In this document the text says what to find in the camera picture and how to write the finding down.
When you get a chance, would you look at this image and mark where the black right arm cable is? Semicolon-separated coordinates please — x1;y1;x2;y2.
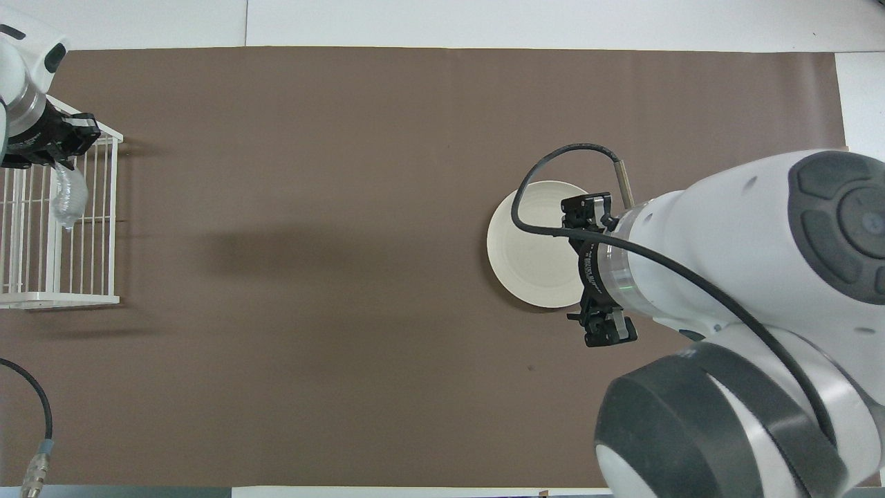
511;143;841;447

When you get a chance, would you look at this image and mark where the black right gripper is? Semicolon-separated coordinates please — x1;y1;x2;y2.
561;192;638;348

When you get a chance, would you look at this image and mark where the white wire dish rack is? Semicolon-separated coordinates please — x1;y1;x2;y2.
0;95;124;309

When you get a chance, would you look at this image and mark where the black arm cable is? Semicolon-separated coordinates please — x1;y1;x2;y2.
0;358;55;498
511;143;841;447

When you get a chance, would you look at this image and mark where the brown table mat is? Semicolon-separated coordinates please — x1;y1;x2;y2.
0;47;880;488

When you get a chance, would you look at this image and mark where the cream round plate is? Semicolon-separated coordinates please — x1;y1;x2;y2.
487;181;604;309

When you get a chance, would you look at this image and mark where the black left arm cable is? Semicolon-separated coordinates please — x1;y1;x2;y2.
0;358;55;498

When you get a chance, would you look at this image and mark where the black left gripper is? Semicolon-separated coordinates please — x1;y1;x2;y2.
0;107;102;170

